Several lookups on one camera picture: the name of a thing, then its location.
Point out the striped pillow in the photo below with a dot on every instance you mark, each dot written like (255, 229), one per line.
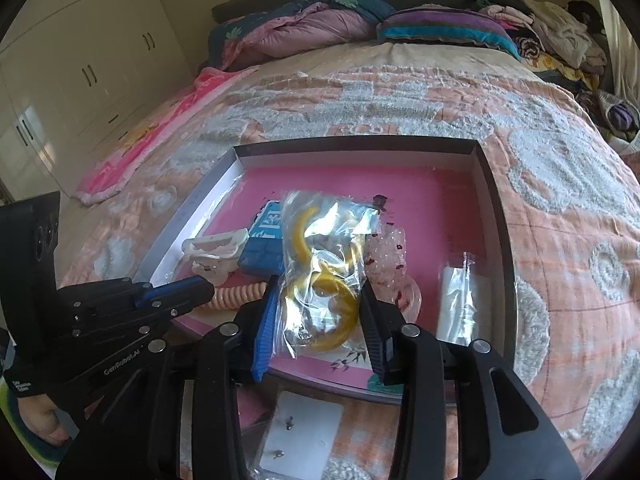
(445, 30)

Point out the small blue box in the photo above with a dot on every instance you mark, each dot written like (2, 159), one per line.
(260, 260)

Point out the orange cloud quilt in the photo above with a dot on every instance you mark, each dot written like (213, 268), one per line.
(565, 260)

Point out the bag of yellow hoops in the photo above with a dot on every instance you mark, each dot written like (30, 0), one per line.
(320, 280)

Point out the white curtain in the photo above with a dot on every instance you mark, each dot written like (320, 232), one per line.
(622, 55)

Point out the clear plastic packet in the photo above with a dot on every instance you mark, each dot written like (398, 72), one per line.
(460, 305)

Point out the basket of clothes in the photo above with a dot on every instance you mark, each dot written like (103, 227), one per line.
(620, 117)

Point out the pink-lined cardboard box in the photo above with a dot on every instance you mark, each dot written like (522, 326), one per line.
(440, 220)

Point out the white hair claw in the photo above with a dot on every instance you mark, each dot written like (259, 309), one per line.
(215, 250)

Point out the pile of clothes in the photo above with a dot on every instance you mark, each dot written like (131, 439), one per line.
(550, 35)

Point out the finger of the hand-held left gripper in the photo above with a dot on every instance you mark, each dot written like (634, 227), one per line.
(175, 287)
(185, 305)

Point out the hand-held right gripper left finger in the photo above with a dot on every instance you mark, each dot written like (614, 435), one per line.
(265, 332)

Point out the white earring card packet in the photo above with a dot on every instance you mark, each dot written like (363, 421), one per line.
(310, 425)

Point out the purple floral duvet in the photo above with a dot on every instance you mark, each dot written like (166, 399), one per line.
(310, 27)

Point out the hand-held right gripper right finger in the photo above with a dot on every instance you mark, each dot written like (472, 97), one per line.
(375, 332)

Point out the pink printed blanket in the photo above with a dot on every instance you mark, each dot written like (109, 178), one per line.
(150, 145)

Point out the cream wardrobe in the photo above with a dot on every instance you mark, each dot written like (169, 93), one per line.
(85, 55)

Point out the person's left hand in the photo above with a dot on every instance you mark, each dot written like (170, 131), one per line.
(37, 420)

